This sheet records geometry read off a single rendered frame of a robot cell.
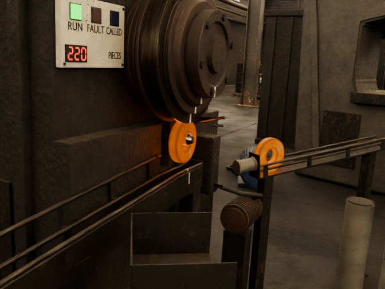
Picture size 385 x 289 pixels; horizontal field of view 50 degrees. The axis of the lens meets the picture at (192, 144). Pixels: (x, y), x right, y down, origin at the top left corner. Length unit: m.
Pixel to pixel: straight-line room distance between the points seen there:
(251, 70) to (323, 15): 6.35
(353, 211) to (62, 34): 1.40
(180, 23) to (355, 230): 1.20
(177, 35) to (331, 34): 2.89
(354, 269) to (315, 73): 2.37
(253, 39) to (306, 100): 6.33
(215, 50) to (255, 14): 9.03
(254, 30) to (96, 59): 9.22
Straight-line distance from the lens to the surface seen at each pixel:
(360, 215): 1.94
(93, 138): 1.16
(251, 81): 10.30
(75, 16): 1.12
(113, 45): 1.25
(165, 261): 1.05
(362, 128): 3.92
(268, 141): 1.77
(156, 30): 1.21
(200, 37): 1.25
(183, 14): 1.28
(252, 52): 10.30
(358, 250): 2.00
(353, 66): 3.93
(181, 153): 1.41
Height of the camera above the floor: 1.10
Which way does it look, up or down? 12 degrees down
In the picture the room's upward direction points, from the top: 3 degrees clockwise
